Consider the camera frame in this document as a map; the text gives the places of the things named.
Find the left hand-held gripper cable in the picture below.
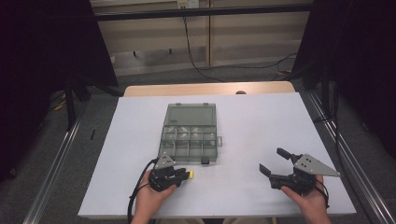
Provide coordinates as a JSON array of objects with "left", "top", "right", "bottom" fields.
[{"left": 127, "top": 157, "right": 161, "bottom": 224}]

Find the aluminium floor rail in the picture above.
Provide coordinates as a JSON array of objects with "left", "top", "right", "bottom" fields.
[
  {"left": 307, "top": 91, "right": 396, "bottom": 224},
  {"left": 21, "top": 117, "right": 83, "bottom": 224}
]

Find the black metal stand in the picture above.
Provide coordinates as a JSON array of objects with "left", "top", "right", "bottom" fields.
[
  {"left": 321, "top": 62, "right": 332, "bottom": 119},
  {"left": 64, "top": 74, "right": 78, "bottom": 132}
]

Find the wooden table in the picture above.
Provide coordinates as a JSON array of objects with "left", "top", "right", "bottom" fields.
[{"left": 123, "top": 80, "right": 296, "bottom": 98}]

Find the black curtain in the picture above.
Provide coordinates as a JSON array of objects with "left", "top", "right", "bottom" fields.
[
  {"left": 0, "top": 0, "right": 119, "bottom": 185},
  {"left": 291, "top": 0, "right": 396, "bottom": 161}
]

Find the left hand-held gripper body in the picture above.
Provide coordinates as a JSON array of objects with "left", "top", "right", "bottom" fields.
[{"left": 148, "top": 151, "right": 185, "bottom": 192}]

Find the person's left hand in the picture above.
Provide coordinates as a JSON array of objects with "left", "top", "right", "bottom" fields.
[{"left": 135, "top": 178, "right": 177, "bottom": 218}]

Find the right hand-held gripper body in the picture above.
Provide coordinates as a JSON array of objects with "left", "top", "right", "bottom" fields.
[{"left": 268, "top": 153, "right": 342, "bottom": 197}]

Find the wall power socket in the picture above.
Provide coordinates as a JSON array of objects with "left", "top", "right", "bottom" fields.
[{"left": 176, "top": 0, "right": 200, "bottom": 9}]

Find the person's right hand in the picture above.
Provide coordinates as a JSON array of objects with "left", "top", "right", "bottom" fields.
[{"left": 280, "top": 175, "right": 329, "bottom": 219}]

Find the white table board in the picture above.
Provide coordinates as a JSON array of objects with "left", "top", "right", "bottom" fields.
[{"left": 78, "top": 91, "right": 357, "bottom": 219}]

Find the black horizontal bar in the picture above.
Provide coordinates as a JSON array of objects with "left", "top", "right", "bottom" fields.
[{"left": 92, "top": 4, "right": 314, "bottom": 22}]

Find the black floor cable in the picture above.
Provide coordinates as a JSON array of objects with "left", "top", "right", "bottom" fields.
[{"left": 199, "top": 52, "right": 299, "bottom": 71}]

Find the black hanging wall cable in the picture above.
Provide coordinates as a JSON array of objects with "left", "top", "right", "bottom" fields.
[{"left": 181, "top": 16, "right": 226, "bottom": 83}]

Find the grey clear compartment box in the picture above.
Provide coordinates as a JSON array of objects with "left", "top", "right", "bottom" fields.
[{"left": 157, "top": 102, "right": 224, "bottom": 166}]

